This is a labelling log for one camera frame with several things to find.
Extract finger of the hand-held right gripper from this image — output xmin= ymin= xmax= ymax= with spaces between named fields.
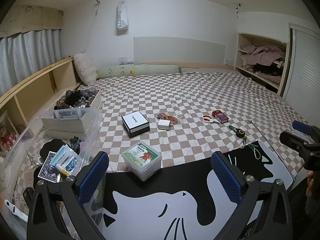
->
xmin=292 ymin=120 xmax=320 ymax=142
xmin=279 ymin=131 xmax=309 ymax=153

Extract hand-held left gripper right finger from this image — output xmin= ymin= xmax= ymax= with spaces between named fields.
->
xmin=211 ymin=151 xmax=294 ymax=240

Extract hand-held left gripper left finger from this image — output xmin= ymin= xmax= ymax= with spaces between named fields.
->
xmin=26 ymin=151 xmax=110 ymax=240

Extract clear box with green label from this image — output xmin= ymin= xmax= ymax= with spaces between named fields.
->
xmin=122 ymin=141 xmax=162 ymax=182

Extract orange handled scissors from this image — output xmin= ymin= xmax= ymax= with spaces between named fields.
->
xmin=202 ymin=114 xmax=220 ymax=125

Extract red cigarette pack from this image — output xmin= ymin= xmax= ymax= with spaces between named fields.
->
xmin=211 ymin=110 xmax=229 ymax=124

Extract black and white gift box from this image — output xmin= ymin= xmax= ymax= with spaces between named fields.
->
xmin=121 ymin=110 xmax=150 ymax=138

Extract large clear plastic container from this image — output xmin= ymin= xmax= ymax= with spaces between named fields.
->
xmin=0 ymin=107 xmax=108 ymax=240

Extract white charger plug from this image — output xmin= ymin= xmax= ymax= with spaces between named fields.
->
xmin=157 ymin=119 xmax=173 ymax=131

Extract bag of orange rubber bands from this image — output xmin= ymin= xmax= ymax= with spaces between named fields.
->
xmin=157 ymin=112 xmax=182 ymax=125

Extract person's right hand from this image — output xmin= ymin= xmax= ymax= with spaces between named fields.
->
xmin=306 ymin=170 xmax=317 ymax=198

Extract light blue face mask packet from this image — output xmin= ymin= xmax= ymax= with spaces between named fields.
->
xmin=50 ymin=144 xmax=81 ymax=177

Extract blue playing card box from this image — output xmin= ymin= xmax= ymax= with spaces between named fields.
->
xmin=37 ymin=151 xmax=60 ymax=182

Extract black and white cat mat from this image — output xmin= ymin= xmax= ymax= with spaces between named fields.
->
xmin=82 ymin=140 xmax=296 ymax=240

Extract black cloth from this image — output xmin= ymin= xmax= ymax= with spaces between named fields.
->
xmin=40 ymin=138 xmax=68 ymax=161

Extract dark clothes pile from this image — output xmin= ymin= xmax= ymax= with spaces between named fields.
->
xmin=252 ymin=59 xmax=286 ymax=77

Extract white open storage box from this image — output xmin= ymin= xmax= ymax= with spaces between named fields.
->
xmin=41 ymin=87 xmax=102 ymax=133

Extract pile of hair accessories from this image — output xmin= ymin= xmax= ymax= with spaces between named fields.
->
xmin=55 ymin=87 xmax=98 ymax=109

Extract pink clothes pile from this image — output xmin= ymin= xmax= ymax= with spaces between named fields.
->
xmin=240 ymin=44 xmax=286 ymax=67

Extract brown checkered blanket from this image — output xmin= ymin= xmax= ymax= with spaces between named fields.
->
xmin=17 ymin=71 xmax=320 ymax=180

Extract red floral item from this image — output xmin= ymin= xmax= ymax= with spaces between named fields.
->
xmin=0 ymin=126 xmax=20 ymax=153

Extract white wardrobe shelf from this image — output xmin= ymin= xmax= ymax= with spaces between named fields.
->
xmin=234 ymin=32 xmax=293 ymax=97

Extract white fluffy pillow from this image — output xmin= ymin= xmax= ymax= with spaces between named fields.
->
xmin=73 ymin=52 xmax=98 ymax=85

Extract wooden bedside shelf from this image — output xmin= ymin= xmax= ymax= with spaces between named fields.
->
xmin=0 ymin=56 xmax=77 ymax=153

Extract green bolster pillow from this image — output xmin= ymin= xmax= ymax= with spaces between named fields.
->
xmin=96 ymin=64 xmax=183 ymax=79

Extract grey headboard panel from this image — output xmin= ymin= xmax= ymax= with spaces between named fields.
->
xmin=133 ymin=37 xmax=226 ymax=65

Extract grey curtain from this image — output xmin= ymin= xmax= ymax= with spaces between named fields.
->
xmin=0 ymin=29 xmax=62 ymax=97

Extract white hanging paper bag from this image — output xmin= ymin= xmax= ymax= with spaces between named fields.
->
xmin=116 ymin=0 xmax=130 ymax=36

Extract beige patterned curtain valance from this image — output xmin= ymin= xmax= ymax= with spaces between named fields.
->
xmin=0 ymin=4 xmax=64 ymax=38

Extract white plastic handle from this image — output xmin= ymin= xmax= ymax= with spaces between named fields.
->
xmin=3 ymin=199 xmax=28 ymax=223

